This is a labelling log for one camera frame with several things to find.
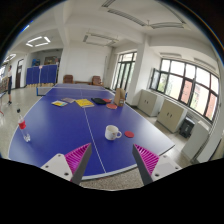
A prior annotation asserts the brown armchair right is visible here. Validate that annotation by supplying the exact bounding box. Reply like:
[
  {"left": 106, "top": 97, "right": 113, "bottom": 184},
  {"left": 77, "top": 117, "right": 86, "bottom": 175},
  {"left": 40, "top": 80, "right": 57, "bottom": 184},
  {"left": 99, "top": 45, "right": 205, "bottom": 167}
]
[{"left": 92, "top": 76, "right": 103, "bottom": 86}]

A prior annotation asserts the brown cardboard box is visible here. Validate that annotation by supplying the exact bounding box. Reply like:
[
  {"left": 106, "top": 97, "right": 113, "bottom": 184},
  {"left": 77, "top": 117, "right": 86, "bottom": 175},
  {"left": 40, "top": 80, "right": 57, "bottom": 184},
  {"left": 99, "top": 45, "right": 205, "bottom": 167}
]
[{"left": 114, "top": 88, "right": 125, "bottom": 107}]

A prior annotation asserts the grey pink booklet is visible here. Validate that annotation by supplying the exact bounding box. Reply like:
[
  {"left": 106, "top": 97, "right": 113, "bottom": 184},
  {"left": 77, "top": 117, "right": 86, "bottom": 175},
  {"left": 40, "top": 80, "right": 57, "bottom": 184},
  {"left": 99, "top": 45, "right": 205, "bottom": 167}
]
[{"left": 62, "top": 98, "right": 75, "bottom": 103}]

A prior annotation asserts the yellow book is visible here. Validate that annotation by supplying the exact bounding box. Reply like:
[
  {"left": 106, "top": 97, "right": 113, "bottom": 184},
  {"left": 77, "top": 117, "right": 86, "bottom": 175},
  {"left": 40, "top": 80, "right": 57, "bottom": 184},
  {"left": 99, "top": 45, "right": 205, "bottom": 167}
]
[{"left": 76, "top": 99, "right": 94, "bottom": 108}]

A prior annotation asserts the blue ping pong table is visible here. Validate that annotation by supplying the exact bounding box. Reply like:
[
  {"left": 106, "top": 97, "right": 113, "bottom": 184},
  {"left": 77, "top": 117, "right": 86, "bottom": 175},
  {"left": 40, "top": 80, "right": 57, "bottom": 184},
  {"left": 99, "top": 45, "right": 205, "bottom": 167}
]
[{"left": 9, "top": 84, "right": 174, "bottom": 180}]

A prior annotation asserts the black pouch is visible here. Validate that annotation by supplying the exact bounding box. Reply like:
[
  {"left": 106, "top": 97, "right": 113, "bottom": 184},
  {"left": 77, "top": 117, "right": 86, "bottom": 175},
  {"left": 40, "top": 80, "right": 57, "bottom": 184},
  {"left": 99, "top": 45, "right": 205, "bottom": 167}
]
[{"left": 91, "top": 98, "right": 106, "bottom": 105}]

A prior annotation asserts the brown armchair left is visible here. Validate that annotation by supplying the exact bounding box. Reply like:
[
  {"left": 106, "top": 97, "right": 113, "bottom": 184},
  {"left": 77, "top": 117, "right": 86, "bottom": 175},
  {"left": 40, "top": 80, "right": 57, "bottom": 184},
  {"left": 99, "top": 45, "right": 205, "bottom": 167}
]
[{"left": 63, "top": 75, "right": 74, "bottom": 84}]

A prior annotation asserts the white cabinet nearest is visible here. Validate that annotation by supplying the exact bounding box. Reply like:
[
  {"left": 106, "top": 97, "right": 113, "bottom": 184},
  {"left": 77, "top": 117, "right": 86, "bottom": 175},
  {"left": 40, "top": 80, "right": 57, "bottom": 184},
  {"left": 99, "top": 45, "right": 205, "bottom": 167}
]
[{"left": 182, "top": 121, "right": 209, "bottom": 161}]

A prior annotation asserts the clear plastic water bottle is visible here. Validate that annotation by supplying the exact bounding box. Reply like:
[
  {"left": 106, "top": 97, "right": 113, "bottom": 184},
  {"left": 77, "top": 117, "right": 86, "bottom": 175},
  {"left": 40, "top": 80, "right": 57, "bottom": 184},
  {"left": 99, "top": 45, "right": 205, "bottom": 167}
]
[{"left": 17, "top": 109, "right": 31, "bottom": 142}]

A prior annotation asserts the person in white shirt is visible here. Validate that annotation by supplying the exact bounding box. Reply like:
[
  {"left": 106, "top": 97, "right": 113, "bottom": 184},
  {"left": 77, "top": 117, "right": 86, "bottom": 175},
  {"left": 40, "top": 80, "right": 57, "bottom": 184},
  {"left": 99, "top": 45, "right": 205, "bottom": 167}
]
[{"left": 7, "top": 65, "right": 12, "bottom": 105}]

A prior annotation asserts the beige cabinet far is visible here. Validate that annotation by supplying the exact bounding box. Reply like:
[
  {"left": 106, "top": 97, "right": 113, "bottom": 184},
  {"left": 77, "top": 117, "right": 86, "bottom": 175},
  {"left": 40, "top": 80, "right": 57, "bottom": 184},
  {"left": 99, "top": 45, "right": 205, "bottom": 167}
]
[{"left": 138, "top": 90, "right": 164, "bottom": 117}]

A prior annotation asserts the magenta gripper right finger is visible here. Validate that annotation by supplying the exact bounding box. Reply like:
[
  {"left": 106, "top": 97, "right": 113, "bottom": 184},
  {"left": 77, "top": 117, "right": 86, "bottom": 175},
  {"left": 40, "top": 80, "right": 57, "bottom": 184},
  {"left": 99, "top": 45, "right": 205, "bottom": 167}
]
[{"left": 132, "top": 144, "right": 181, "bottom": 185}]

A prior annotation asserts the colourful small booklet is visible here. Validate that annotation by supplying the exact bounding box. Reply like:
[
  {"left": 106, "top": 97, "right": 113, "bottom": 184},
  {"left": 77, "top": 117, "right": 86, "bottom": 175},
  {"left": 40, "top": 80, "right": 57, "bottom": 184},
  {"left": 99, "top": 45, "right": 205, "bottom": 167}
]
[{"left": 51, "top": 100, "right": 68, "bottom": 107}]

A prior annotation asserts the blue folding partition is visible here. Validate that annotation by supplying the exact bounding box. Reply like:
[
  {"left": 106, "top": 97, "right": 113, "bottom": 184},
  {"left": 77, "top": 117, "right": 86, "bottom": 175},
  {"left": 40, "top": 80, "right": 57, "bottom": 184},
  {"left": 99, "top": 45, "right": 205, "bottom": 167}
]
[{"left": 26, "top": 64, "right": 57, "bottom": 85}]

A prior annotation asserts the black bin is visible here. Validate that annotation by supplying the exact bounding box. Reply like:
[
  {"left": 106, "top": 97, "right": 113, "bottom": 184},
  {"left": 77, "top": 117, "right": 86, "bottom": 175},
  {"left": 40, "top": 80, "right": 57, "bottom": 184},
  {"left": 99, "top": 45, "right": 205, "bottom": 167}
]
[{"left": 179, "top": 117, "right": 195, "bottom": 138}]

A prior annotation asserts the brown armchair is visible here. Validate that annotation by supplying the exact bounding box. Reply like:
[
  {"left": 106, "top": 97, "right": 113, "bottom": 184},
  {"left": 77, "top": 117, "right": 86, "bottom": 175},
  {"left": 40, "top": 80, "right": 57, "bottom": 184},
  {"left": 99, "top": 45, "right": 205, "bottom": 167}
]
[
  {"left": 92, "top": 76, "right": 103, "bottom": 86},
  {"left": 63, "top": 75, "right": 74, "bottom": 84}
]

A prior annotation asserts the white ceramic mug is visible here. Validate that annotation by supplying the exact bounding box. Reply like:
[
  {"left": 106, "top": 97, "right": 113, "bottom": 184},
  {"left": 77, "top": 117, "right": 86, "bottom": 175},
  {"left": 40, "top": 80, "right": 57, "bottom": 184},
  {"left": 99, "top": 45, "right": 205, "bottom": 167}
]
[{"left": 105, "top": 125, "right": 122, "bottom": 141}]

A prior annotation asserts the red round coaster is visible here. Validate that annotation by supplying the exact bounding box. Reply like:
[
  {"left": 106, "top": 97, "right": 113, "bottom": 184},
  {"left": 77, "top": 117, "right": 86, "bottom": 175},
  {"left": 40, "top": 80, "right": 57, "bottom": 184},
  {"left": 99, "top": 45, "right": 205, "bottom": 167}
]
[{"left": 124, "top": 131, "right": 134, "bottom": 138}]

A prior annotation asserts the beige cabinet near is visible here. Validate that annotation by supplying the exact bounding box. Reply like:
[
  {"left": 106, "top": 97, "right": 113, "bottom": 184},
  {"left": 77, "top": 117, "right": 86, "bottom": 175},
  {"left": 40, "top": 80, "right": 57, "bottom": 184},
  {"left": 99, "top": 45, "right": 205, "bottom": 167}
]
[{"left": 157, "top": 100, "right": 187, "bottom": 133}]

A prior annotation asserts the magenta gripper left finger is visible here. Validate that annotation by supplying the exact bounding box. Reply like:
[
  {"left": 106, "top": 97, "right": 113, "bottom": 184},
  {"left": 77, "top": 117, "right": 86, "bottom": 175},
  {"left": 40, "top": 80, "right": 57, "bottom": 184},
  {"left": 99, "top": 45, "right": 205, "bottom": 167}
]
[{"left": 42, "top": 143, "right": 92, "bottom": 185}]

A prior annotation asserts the beige cabinet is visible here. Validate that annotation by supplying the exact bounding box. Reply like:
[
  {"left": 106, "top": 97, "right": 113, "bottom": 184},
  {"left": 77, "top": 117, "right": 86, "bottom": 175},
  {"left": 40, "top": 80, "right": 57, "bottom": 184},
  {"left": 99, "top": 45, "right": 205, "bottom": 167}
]
[
  {"left": 157, "top": 100, "right": 187, "bottom": 133},
  {"left": 138, "top": 90, "right": 164, "bottom": 117}
]

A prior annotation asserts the red ping pong paddle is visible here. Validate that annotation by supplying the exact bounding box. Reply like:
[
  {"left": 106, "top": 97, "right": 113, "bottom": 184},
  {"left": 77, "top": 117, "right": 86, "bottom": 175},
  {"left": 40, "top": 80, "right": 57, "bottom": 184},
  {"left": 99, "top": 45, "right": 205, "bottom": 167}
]
[{"left": 106, "top": 104, "right": 117, "bottom": 110}]

